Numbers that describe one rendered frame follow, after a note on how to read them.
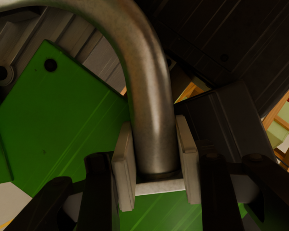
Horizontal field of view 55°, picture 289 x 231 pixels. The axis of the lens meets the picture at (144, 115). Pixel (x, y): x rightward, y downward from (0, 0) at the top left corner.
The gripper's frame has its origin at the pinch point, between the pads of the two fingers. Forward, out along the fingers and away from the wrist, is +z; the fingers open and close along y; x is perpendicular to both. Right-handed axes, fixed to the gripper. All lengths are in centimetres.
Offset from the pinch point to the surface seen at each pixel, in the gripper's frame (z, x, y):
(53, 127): 4.8, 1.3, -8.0
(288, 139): 778, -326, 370
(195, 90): 311, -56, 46
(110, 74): 61, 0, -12
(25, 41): 7.2, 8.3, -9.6
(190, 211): 3.6, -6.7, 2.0
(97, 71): 54, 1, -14
